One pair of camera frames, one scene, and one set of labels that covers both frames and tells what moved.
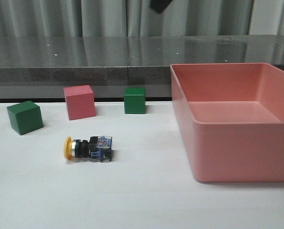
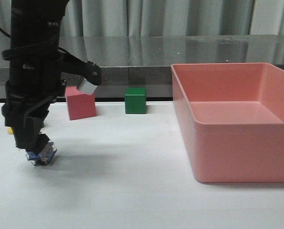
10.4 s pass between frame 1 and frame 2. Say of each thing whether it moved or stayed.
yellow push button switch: moved
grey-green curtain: stayed
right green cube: stayed
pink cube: stayed
